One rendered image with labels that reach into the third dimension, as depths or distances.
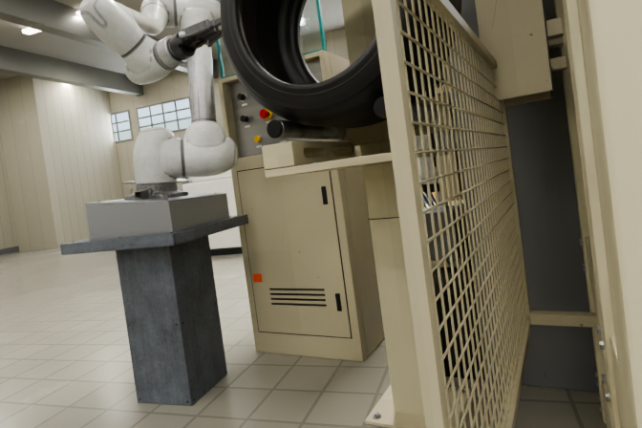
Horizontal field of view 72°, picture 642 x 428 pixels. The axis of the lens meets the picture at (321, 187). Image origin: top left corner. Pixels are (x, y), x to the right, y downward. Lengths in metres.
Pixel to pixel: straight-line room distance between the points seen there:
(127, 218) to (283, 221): 0.63
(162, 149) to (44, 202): 9.10
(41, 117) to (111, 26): 9.51
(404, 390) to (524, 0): 1.13
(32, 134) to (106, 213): 9.27
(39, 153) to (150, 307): 9.17
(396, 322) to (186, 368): 0.81
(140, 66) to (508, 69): 1.04
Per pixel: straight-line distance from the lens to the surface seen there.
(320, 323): 1.95
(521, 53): 1.21
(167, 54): 1.44
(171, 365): 1.84
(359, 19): 1.42
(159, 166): 1.78
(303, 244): 1.89
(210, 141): 1.79
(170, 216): 1.57
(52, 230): 10.76
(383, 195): 1.35
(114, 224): 1.73
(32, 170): 11.01
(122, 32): 1.46
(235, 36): 1.16
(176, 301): 1.73
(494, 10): 1.24
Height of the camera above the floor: 0.77
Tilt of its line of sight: 2 degrees down
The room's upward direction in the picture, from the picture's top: 8 degrees counter-clockwise
